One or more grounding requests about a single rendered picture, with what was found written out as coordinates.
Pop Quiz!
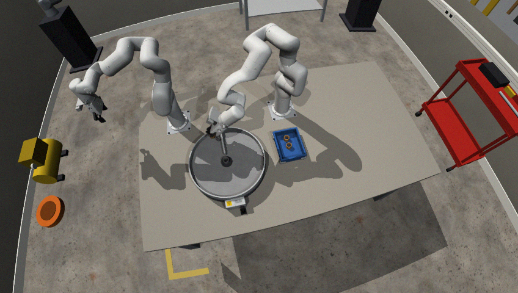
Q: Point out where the blue open-top crate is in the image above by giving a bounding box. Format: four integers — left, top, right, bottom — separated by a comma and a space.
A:
272, 127, 307, 162

